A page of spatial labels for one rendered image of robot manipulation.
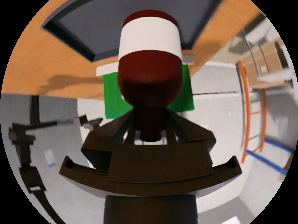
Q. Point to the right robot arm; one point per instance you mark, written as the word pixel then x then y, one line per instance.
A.
pixel 94 126

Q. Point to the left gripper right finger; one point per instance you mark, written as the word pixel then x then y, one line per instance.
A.
pixel 186 131

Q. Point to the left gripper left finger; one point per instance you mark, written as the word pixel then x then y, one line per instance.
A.
pixel 115 130

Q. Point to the green divided crate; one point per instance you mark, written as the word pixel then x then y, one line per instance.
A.
pixel 184 102

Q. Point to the dark red bottle with white label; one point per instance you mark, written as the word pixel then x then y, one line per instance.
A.
pixel 150 70

